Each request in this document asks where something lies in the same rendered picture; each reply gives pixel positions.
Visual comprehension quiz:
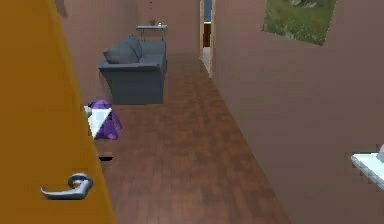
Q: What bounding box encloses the white square table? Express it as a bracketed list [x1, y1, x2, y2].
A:
[83, 105, 113, 140]

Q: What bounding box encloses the orange room door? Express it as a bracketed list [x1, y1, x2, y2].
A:
[0, 0, 118, 224]

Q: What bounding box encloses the grey side table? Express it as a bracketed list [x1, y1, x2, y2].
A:
[135, 24, 169, 42]

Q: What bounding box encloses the silver door lever handle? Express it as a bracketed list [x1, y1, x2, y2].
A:
[40, 172, 94, 201]

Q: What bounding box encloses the grey sofa cushion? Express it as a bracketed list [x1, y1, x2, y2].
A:
[103, 44, 140, 65]
[121, 35, 144, 61]

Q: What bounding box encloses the window with green view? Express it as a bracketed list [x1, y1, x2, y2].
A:
[262, 0, 338, 47]

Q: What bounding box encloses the dark grey sofa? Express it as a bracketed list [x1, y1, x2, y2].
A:
[97, 35, 168, 106]

